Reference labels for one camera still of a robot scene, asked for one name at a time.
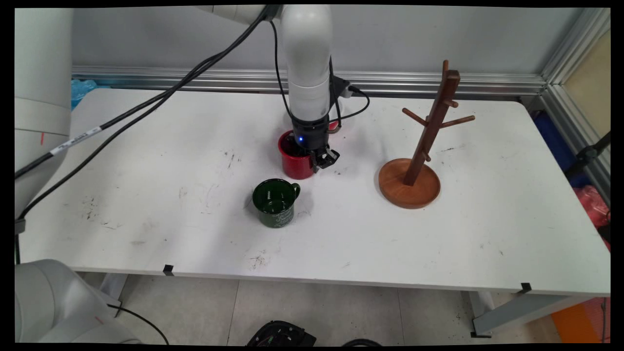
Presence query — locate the orange box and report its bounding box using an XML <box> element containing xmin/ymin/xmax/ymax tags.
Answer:
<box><xmin>551</xmin><ymin>300</ymin><xmax>603</xmax><ymax>344</ymax></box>

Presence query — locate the grey metal table leg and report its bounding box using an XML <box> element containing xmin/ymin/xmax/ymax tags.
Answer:
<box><xmin>100</xmin><ymin>273</ymin><xmax>129</xmax><ymax>316</ymax></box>
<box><xmin>469</xmin><ymin>291</ymin><xmax>595</xmax><ymax>338</ymax></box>

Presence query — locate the thick black labelled cable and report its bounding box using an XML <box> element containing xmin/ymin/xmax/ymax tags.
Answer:
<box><xmin>15</xmin><ymin>6</ymin><xmax>273</xmax><ymax>180</ymax></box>

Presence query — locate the aluminium frame rail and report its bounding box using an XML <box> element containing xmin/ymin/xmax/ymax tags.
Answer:
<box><xmin>540</xmin><ymin>7</ymin><xmax>611</xmax><ymax>198</ymax></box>
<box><xmin>72</xmin><ymin>65</ymin><xmax>547</xmax><ymax>97</ymax></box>

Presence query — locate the thin black camera cable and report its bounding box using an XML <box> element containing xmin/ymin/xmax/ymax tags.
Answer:
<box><xmin>270</xmin><ymin>19</ymin><xmax>371</xmax><ymax>128</ymax></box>

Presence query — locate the red mug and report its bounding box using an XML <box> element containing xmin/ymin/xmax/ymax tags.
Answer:
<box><xmin>278</xmin><ymin>129</ymin><xmax>318</xmax><ymax>180</ymax></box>

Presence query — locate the black stand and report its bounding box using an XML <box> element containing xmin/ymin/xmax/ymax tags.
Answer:
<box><xmin>565</xmin><ymin>131</ymin><xmax>611</xmax><ymax>179</ymax></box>

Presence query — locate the dark green enamel mug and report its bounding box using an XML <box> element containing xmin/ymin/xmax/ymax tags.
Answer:
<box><xmin>252</xmin><ymin>178</ymin><xmax>301</xmax><ymax>229</ymax></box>

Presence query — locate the red plastic bag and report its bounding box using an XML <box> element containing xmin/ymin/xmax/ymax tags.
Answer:
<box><xmin>573</xmin><ymin>185</ymin><xmax>611</xmax><ymax>253</ymax></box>

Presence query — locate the pink plastic sheet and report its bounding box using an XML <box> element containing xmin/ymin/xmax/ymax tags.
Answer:
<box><xmin>583</xmin><ymin>297</ymin><xmax>611</xmax><ymax>343</ymax></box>

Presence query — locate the wooden mug tree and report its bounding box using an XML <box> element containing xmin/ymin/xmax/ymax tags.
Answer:
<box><xmin>379</xmin><ymin>59</ymin><xmax>476</xmax><ymax>210</ymax></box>

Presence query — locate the blue water bottle pack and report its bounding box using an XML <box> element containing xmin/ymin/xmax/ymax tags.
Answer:
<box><xmin>72</xmin><ymin>79</ymin><xmax>99</xmax><ymax>111</ymax></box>

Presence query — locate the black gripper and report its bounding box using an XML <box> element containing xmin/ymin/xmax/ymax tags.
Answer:
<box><xmin>291</xmin><ymin>115</ymin><xmax>341</xmax><ymax>173</ymax></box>

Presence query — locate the red bowl white inside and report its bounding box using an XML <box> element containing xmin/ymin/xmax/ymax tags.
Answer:
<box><xmin>328</xmin><ymin>95</ymin><xmax>345</xmax><ymax>133</ymax></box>

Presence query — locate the black floor cable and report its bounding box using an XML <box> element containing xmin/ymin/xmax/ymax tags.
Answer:
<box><xmin>107</xmin><ymin>304</ymin><xmax>170</xmax><ymax>346</ymax></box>

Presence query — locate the black wheeled floor robot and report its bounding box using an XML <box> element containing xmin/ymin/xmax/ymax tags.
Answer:
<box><xmin>246</xmin><ymin>320</ymin><xmax>317</xmax><ymax>347</ymax></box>

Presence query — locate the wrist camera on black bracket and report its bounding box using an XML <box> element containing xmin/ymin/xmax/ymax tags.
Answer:
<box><xmin>331</xmin><ymin>76</ymin><xmax>362</xmax><ymax>99</ymax></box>

